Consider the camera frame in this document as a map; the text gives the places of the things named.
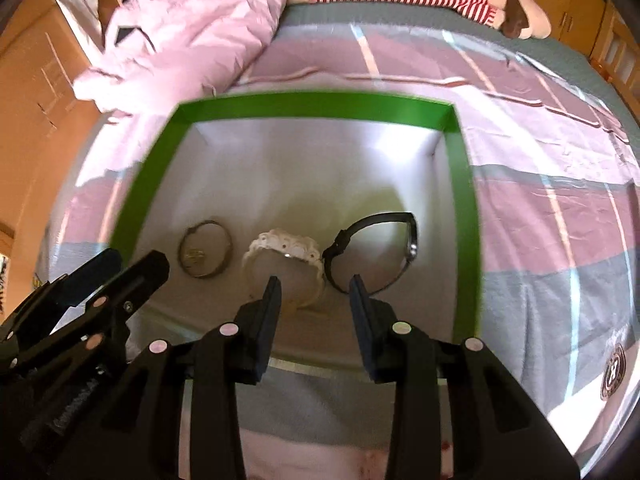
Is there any pink duvet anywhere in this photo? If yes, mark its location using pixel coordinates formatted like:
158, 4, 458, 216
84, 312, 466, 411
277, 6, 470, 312
72, 0, 301, 117

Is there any plaid bed sheet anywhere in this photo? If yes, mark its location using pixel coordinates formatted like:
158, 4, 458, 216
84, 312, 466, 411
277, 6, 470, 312
47, 2, 640, 480

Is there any wooden cabinet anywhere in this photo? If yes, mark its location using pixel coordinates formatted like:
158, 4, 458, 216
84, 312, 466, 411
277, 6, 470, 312
547, 0, 640, 126

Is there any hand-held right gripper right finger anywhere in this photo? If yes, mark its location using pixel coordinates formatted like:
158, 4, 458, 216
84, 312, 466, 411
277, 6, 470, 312
348, 274, 583, 480

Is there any wooden wardrobe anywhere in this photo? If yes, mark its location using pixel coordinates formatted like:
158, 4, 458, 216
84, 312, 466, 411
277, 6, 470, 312
0, 0, 132, 311

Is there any black wristwatch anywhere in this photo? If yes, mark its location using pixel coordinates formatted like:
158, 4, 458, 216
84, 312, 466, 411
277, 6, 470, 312
321, 212, 418, 295

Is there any dark metal bangle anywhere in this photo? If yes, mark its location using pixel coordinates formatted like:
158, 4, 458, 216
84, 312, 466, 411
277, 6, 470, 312
179, 218, 234, 279

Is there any white cloth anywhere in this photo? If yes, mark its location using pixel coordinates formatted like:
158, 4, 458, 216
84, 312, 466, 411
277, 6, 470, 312
46, 0, 107, 47

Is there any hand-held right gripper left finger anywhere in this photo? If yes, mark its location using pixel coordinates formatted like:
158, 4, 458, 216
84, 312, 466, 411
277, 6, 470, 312
97, 276, 283, 480

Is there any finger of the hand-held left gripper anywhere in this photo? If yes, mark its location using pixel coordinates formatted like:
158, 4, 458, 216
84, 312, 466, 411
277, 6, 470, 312
0, 248, 124, 333
0, 251, 171, 367

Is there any green box with white inside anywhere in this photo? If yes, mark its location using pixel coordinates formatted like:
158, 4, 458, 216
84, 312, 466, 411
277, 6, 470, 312
109, 91, 483, 376

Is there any white wristwatch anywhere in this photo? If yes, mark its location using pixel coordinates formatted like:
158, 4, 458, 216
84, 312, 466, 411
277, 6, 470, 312
242, 229, 327, 310

